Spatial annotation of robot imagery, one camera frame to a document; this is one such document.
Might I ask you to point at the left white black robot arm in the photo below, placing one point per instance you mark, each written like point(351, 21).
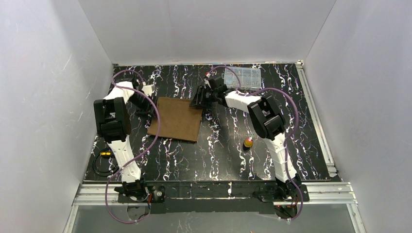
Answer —
point(114, 126)

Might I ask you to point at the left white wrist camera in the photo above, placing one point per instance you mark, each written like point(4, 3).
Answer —
point(149, 90)

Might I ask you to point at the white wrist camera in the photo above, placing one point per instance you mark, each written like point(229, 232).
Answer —
point(149, 90)
point(208, 81)

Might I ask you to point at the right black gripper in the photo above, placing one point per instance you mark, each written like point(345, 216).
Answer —
point(202, 97)

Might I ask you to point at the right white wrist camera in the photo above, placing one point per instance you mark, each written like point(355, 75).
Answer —
point(208, 81)

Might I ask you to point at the black coiled cable yellow plug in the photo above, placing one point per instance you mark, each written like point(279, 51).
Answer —
point(104, 163)

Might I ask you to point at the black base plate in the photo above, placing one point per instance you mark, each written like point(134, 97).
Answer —
point(220, 196)

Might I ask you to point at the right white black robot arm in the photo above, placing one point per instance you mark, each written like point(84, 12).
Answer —
point(268, 122)

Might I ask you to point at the brown burlap napkin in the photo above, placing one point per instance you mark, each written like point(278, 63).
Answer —
point(177, 120)

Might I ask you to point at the clear plastic organizer box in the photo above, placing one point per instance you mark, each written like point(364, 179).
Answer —
point(250, 78)

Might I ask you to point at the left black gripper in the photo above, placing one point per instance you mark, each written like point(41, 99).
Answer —
point(143, 107)

